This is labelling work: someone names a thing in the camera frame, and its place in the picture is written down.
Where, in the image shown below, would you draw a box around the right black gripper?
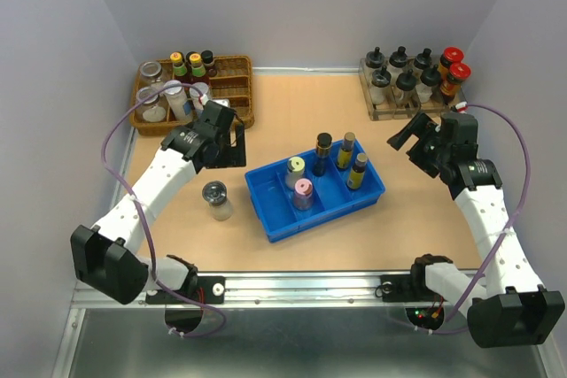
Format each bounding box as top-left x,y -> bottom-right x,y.
387,111 -> 450,177

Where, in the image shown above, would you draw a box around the green lid spice jar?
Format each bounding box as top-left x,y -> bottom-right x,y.
284,156 -> 306,190

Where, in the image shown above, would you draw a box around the pink lid spice jar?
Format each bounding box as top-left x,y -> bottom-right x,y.
292,178 -> 314,211

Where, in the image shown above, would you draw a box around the yellow label bottle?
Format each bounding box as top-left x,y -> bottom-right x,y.
346,152 -> 368,190
336,132 -> 355,170

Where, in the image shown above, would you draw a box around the amber oil bottle black cap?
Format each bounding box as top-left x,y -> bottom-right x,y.
312,133 -> 332,177

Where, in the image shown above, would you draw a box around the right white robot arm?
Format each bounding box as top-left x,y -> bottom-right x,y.
383,111 -> 565,348

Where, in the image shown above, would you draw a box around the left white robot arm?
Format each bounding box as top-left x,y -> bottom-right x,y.
70,101 -> 246,305

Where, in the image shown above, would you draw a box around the silver lid grinder jar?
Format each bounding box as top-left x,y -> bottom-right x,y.
202,181 -> 233,221

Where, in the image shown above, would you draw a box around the black top cruet front middle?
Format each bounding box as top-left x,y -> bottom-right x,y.
393,69 -> 417,106

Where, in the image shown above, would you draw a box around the black cruet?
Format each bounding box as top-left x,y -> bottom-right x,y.
416,65 -> 441,104
393,69 -> 417,106
387,46 -> 408,79
369,66 -> 391,105
364,47 -> 384,73
413,48 -> 432,74

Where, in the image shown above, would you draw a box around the clear acrylic cruet rack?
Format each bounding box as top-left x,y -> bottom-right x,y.
358,57 -> 465,121

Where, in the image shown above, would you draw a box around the black top cruet front right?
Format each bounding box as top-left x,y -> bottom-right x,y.
416,65 -> 441,104

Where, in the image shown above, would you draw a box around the blue divided plastic bin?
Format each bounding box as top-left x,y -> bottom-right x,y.
245,140 -> 385,243

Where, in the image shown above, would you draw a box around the tall jar blue label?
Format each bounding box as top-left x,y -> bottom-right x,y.
189,82 -> 212,117

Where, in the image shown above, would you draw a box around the black top cruet front left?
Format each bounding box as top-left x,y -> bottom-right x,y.
369,66 -> 391,105

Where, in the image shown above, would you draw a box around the black top cruet back right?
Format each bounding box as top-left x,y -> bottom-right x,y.
413,48 -> 432,74

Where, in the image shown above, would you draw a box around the red lid jar front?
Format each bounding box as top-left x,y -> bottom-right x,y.
439,62 -> 471,104

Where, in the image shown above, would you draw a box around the red lid jar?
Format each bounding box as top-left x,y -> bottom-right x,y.
439,46 -> 464,75
439,62 -> 471,104

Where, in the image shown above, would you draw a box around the black top cruet back middle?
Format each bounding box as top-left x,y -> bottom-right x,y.
387,46 -> 408,79

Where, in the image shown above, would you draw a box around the wicker divided basket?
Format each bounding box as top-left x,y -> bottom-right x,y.
129,55 -> 254,136

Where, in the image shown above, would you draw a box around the red lid jar back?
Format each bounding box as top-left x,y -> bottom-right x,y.
439,46 -> 464,75

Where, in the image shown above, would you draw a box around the black top cruet back left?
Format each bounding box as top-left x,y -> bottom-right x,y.
364,47 -> 384,73

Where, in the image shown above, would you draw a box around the tall jar white contents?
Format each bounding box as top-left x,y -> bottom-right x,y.
163,80 -> 192,122

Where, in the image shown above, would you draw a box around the green label sauce bottle right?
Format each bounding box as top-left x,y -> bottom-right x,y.
186,51 -> 210,84

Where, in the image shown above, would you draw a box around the clear glass jar front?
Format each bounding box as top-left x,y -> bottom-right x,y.
136,87 -> 167,123

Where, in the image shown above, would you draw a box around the clear glass jar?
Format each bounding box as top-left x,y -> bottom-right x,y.
138,61 -> 171,91
136,87 -> 167,123

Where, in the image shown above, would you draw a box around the dark sauce bottle black cap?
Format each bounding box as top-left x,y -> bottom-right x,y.
201,50 -> 218,77

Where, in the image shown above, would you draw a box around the clear glass jar back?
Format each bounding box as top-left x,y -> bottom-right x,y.
138,61 -> 171,91

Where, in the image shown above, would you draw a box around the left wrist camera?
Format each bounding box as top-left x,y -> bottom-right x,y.
214,99 -> 230,108

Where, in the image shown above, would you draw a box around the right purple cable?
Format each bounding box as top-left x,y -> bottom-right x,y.
414,101 -> 532,336

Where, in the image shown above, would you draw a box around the purple cable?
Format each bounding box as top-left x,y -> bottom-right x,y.
414,101 -> 532,336
101,83 -> 227,338

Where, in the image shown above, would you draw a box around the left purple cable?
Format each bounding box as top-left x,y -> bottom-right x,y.
101,83 -> 227,338

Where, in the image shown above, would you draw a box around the aluminium frame rail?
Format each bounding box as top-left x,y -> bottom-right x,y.
70,269 -> 484,311

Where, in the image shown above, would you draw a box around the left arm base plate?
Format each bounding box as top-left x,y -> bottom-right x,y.
145,275 -> 226,305

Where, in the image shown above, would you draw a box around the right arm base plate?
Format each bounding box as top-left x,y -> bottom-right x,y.
375,273 -> 440,303

